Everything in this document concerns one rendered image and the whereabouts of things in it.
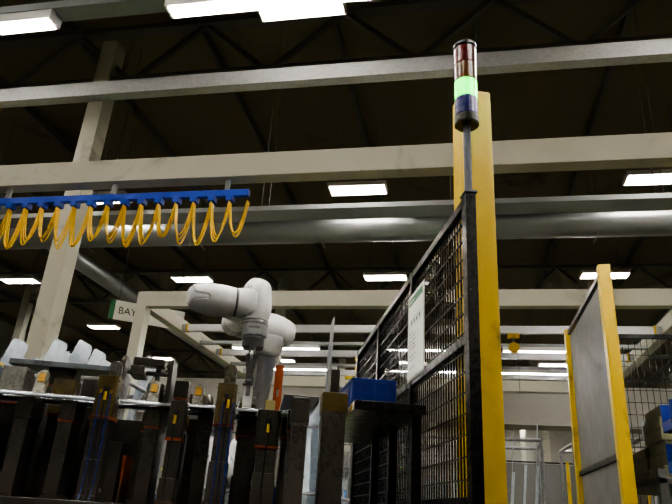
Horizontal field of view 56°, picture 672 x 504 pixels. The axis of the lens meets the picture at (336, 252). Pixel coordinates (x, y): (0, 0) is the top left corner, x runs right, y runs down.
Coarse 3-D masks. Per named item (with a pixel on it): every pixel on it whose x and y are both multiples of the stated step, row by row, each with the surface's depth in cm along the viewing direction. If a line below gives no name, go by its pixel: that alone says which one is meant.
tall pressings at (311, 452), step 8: (312, 416) 884; (312, 424) 864; (312, 432) 858; (312, 440) 853; (312, 448) 848; (312, 456) 843; (304, 464) 810; (312, 464) 838; (304, 472) 805; (312, 472) 833; (304, 480) 801; (312, 480) 828; (304, 488) 796; (312, 488) 824; (304, 496) 791; (312, 496) 819
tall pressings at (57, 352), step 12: (12, 348) 659; (24, 348) 679; (60, 348) 667; (84, 348) 656; (0, 360) 641; (48, 360) 647; (60, 360) 641; (72, 360) 636; (84, 360) 658; (96, 360) 654; (36, 372) 628; (144, 384) 634
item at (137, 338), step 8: (136, 312) 883; (144, 312) 881; (136, 320) 878; (144, 320) 880; (136, 328) 874; (144, 328) 880; (136, 336) 869; (144, 336) 879; (128, 344) 866; (136, 344) 864; (128, 352) 861; (136, 352) 859; (128, 392) 838
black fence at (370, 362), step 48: (432, 288) 206; (384, 336) 280; (432, 336) 200; (432, 384) 194; (480, 384) 154; (432, 432) 188; (480, 432) 149; (384, 480) 249; (432, 480) 183; (480, 480) 145
